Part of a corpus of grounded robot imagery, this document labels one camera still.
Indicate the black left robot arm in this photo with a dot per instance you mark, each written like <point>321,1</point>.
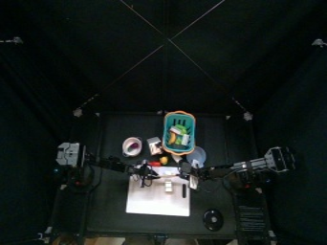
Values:
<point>110,164</point>

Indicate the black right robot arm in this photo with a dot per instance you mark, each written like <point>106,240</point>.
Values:
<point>251,165</point>

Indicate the white toy sushi piece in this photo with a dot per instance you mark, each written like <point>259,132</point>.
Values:
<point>168,186</point>

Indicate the red toy food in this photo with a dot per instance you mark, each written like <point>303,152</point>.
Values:
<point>155,163</point>

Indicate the small white toy food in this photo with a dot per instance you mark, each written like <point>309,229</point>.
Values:
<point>176,157</point>

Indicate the yellow toy food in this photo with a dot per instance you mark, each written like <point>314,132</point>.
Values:
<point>163,160</point>

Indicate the pale blue round plate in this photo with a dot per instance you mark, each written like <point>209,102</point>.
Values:
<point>197,155</point>

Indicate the white cutting board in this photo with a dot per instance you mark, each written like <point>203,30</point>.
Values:
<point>158,201</point>

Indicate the purple toy food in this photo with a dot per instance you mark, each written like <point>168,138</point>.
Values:
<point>135,146</point>

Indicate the teal basket with orange rim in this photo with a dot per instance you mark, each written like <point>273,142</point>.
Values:
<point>168,145</point>

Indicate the white toy carton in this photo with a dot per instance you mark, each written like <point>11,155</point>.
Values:
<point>154,144</point>

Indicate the white and green toy box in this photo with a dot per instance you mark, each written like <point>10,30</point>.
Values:
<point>184,139</point>

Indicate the white bowl with pink inside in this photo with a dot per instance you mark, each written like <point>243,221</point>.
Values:
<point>128,144</point>

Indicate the yellow toy banana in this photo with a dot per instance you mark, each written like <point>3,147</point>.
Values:
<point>172,139</point>

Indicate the white toy food block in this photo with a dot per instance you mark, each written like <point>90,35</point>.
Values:
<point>175,130</point>

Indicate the green toy vegetable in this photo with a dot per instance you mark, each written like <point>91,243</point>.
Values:
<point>183,129</point>

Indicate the black round disc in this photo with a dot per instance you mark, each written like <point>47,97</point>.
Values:
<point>213,219</point>

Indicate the black printed sheet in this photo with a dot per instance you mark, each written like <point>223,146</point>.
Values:
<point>251,217</point>

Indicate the metal frame clamp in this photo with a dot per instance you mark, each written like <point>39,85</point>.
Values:
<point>318,42</point>
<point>247,116</point>
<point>78,112</point>
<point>16,40</point>

